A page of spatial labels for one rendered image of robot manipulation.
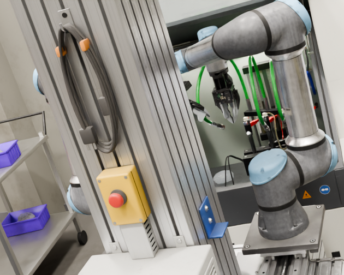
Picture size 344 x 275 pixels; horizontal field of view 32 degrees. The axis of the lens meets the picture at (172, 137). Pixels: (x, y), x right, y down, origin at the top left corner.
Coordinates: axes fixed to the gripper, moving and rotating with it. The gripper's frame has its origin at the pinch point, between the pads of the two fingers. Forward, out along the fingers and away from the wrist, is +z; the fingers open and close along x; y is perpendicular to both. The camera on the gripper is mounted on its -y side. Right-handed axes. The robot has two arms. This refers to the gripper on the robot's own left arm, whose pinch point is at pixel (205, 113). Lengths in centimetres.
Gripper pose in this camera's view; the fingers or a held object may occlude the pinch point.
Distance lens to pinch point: 240.3
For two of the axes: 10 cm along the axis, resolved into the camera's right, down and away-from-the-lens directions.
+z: 7.9, 3.5, 5.0
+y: -2.1, 9.2, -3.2
